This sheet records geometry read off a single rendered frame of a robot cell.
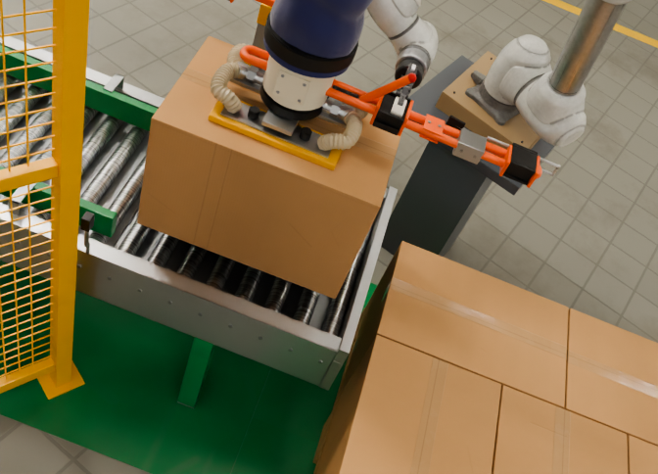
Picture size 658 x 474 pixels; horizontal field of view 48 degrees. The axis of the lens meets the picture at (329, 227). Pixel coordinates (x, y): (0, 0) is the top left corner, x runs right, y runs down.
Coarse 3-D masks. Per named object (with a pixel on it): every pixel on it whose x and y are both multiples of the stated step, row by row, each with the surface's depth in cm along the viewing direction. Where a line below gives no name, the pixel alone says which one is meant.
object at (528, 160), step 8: (512, 152) 187; (520, 152) 188; (528, 152) 189; (512, 160) 185; (520, 160) 186; (528, 160) 187; (536, 160) 188; (504, 168) 186; (512, 168) 186; (520, 168) 186; (528, 168) 185; (536, 168) 186; (512, 176) 188; (520, 176) 188; (528, 176) 187; (536, 176) 185; (528, 184) 187
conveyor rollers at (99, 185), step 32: (0, 96) 239; (0, 128) 229; (32, 128) 232; (0, 160) 221; (96, 192) 223; (128, 192) 226; (160, 256) 214; (192, 256) 217; (256, 288) 218; (288, 288) 221; (352, 288) 229
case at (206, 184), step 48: (192, 96) 191; (240, 96) 196; (192, 144) 184; (240, 144) 184; (384, 144) 199; (144, 192) 200; (192, 192) 196; (240, 192) 192; (288, 192) 188; (336, 192) 184; (384, 192) 187; (192, 240) 209; (240, 240) 204; (288, 240) 200; (336, 240) 195; (336, 288) 209
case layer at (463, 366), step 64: (384, 320) 222; (448, 320) 229; (512, 320) 236; (576, 320) 244; (384, 384) 208; (448, 384) 214; (512, 384) 220; (576, 384) 227; (640, 384) 234; (384, 448) 195; (448, 448) 200; (512, 448) 206; (576, 448) 212; (640, 448) 218
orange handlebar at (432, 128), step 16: (256, 0) 205; (272, 0) 204; (256, 48) 188; (256, 64) 185; (336, 80) 188; (336, 96) 185; (368, 112) 186; (416, 128) 186; (432, 128) 186; (448, 128) 189; (448, 144) 187; (496, 160) 186
